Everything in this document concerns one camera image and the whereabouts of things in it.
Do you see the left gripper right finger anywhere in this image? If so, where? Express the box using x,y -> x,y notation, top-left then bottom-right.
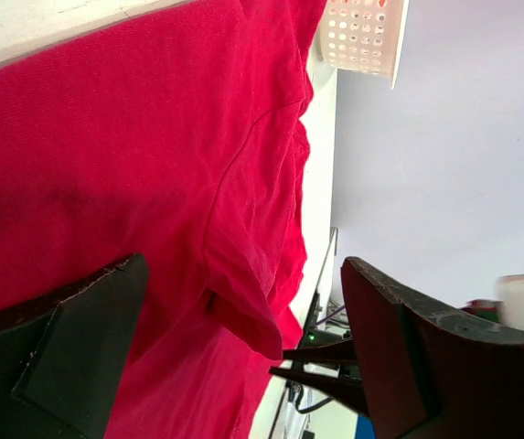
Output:
339,257 -> 524,438

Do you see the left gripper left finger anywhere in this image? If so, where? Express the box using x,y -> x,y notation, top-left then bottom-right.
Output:
0,254 -> 148,438

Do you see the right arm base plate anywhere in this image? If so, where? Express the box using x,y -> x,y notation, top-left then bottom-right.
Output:
283,226 -> 354,415

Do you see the white plastic basket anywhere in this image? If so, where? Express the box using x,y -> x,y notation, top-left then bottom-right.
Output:
317,0 -> 409,88

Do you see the red t shirt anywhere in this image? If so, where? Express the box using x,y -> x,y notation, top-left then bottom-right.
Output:
0,1 -> 325,438

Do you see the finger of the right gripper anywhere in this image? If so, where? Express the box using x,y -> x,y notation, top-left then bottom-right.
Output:
269,367 -> 370,417
283,340 -> 358,365

